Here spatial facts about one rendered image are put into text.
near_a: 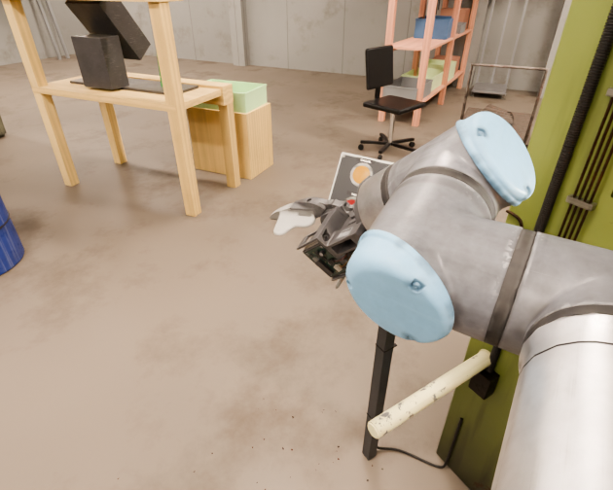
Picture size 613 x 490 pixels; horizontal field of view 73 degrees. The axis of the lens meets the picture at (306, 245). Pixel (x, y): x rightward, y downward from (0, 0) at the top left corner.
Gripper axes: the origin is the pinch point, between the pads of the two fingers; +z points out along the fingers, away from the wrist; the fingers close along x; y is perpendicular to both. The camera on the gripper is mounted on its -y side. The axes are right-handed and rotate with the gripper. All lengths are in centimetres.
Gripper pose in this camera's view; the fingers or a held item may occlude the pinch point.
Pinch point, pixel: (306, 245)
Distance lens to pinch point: 67.3
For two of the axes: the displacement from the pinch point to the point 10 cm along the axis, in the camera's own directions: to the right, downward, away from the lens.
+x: 7.2, 6.5, 2.4
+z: -5.2, 2.7, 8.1
